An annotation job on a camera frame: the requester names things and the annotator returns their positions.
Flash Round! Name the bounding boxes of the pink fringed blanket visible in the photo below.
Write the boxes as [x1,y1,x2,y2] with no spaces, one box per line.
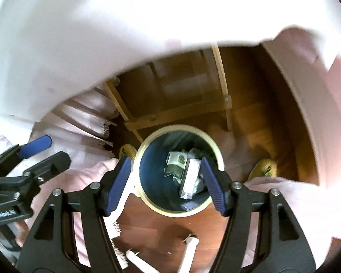
[0,87,341,273]

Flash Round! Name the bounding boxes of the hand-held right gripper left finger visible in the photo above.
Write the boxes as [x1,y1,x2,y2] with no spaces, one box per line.
[15,156,133,273]

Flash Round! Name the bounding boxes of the yellow slipper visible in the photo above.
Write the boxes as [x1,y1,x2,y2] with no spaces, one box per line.
[119,144,137,160]
[248,159,279,181]

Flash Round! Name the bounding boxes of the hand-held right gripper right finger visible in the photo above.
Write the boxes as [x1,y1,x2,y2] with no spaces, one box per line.
[200,156,318,273]

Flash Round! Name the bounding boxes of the lavender box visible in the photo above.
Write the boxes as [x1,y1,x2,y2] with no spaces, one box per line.
[180,148,202,200]

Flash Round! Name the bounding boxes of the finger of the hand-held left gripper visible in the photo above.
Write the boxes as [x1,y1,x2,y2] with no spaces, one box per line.
[23,151,72,194]
[0,135,53,177]

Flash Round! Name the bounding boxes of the round blue waste bin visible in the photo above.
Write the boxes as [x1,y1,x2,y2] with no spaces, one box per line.
[133,124,225,218]

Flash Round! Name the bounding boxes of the green cardboard box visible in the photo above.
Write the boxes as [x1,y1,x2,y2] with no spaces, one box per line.
[165,151,188,181]

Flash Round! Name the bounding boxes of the white plastic tube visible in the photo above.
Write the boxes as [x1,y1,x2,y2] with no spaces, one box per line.
[183,234,199,273]
[125,250,154,273]

